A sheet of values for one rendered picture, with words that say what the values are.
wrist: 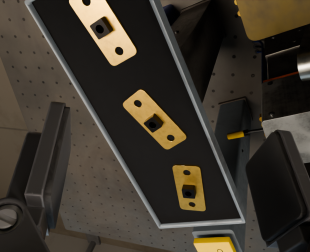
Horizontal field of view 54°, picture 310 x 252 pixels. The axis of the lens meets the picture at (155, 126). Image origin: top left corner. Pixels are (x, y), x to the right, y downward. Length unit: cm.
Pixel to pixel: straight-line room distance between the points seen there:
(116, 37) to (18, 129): 212
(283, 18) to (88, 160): 92
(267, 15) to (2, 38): 86
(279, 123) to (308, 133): 4
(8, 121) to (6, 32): 143
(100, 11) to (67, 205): 118
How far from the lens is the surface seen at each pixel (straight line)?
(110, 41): 35
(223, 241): 51
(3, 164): 282
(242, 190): 62
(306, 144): 44
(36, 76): 107
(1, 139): 261
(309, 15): 40
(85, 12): 35
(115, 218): 136
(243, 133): 55
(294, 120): 42
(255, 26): 40
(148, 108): 36
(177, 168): 41
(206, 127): 36
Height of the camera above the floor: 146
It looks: 52 degrees down
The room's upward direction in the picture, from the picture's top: 153 degrees counter-clockwise
